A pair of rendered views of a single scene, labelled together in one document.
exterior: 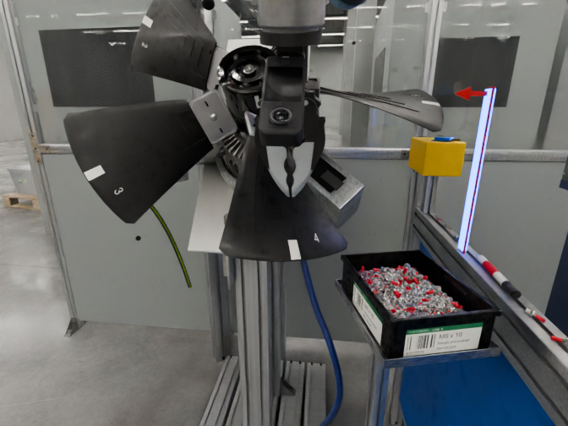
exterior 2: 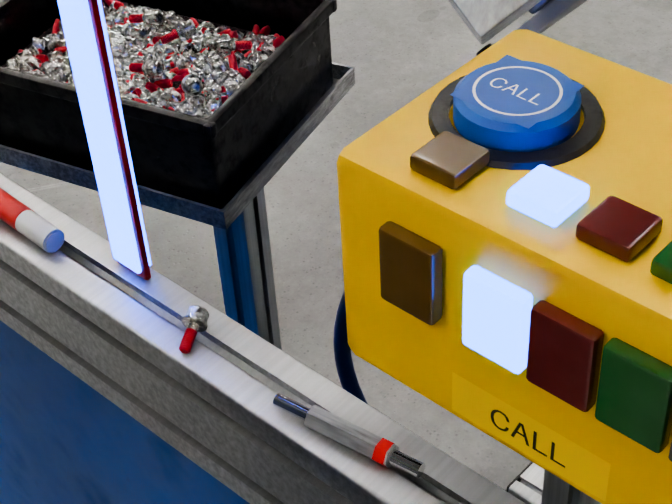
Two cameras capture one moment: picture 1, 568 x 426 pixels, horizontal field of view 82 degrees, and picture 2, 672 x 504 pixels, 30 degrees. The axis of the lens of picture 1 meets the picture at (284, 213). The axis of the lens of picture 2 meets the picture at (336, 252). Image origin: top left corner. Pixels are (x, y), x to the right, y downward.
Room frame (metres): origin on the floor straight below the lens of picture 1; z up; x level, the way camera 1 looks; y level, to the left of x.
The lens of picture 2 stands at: (1.05, -0.72, 1.30)
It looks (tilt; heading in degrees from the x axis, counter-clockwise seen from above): 40 degrees down; 128
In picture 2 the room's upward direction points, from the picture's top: 4 degrees counter-clockwise
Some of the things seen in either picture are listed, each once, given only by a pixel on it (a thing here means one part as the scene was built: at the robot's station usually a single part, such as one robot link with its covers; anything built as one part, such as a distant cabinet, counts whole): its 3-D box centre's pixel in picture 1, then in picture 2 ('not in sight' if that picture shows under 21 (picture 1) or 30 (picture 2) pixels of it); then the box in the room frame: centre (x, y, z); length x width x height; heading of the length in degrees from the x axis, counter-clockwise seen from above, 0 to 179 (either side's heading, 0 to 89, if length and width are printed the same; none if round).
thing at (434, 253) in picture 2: not in sight; (410, 273); (0.89, -0.48, 1.04); 0.02 x 0.01 x 0.03; 173
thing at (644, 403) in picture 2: not in sight; (636, 395); (0.97, -0.49, 1.04); 0.02 x 0.01 x 0.03; 173
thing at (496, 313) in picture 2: not in sight; (496, 319); (0.92, -0.48, 1.04); 0.02 x 0.01 x 0.03; 173
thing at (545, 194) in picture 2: not in sight; (547, 195); (0.92, -0.46, 1.08); 0.02 x 0.02 x 0.01; 83
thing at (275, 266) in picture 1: (267, 280); not in sight; (1.03, 0.06, 0.58); 0.09 x 0.05 x 1.15; 83
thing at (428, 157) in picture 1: (434, 157); (621, 296); (0.94, -0.43, 1.02); 0.16 x 0.10 x 0.11; 173
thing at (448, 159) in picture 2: not in sight; (449, 159); (0.89, -0.46, 1.08); 0.02 x 0.02 x 0.01; 83
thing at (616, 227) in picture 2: not in sight; (619, 228); (0.94, -0.46, 1.08); 0.02 x 0.02 x 0.01; 83
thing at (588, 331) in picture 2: not in sight; (563, 356); (0.94, -0.48, 1.04); 0.02 x 0.01 x 0.03; 173
